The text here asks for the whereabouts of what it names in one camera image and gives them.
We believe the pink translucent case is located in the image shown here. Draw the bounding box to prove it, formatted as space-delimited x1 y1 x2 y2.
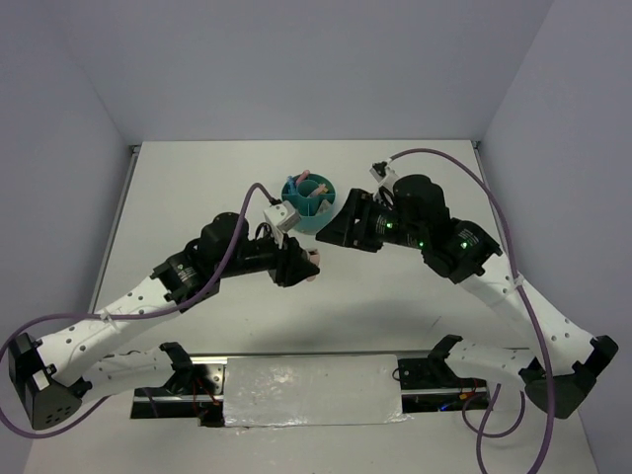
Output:
294 170 310 185

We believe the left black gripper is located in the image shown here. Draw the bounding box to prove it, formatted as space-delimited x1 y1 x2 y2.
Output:
217 226 320 288

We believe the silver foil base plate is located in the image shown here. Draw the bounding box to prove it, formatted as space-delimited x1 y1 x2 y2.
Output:
223 355 405 428

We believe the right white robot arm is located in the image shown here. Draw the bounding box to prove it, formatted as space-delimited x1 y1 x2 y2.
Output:
316 175 618 419

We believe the teal round divided organizer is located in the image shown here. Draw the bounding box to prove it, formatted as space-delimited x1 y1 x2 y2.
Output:
280 173 337 234

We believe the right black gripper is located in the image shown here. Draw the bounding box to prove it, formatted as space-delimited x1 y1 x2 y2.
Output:
314 187 425 252

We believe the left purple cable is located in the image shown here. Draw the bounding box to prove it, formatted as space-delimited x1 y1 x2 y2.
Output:
0 183 277 439

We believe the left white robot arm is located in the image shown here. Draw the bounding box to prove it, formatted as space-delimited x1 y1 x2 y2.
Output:
8 212 320 431

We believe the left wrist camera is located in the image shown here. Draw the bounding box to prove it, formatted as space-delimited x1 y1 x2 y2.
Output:
264 200 301 248

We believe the red highlighter pen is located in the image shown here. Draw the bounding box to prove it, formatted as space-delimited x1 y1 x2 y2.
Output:
310 184 328 198

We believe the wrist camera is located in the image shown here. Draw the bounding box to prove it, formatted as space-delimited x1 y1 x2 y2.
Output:
369 159 400 192
264 200 301 248

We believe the blue translucent stapler case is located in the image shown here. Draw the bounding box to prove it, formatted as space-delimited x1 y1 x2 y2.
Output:
286 177 297 195

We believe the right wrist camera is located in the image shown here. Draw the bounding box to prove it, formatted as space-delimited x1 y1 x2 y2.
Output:
369 159 400 192

